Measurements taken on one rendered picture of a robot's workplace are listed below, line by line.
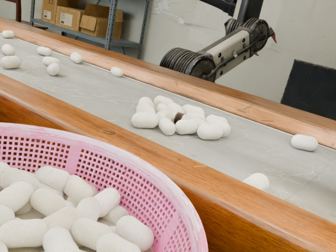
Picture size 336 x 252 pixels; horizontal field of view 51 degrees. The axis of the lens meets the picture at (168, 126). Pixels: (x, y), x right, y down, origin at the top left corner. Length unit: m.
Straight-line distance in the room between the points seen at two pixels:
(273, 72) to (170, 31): 0.97
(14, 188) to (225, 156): 0.25
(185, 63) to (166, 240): 0.77
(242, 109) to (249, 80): 2.09
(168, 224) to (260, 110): 0.42
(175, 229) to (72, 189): 0.10
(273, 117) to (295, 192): 0.26
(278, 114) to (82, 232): 0.46
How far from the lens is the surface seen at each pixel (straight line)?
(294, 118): 0.64
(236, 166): 0.42
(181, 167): 0.32
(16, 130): 0.35
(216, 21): 2.89
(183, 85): 0.71
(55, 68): 0.68
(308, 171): 0.48
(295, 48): 2.63
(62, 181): 0.31
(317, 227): 0.29
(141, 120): 0.46
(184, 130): 0.47
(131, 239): 0.27
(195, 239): 0.23
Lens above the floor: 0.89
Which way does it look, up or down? 18 degrees down
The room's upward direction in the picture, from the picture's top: 12 degrees clockwise
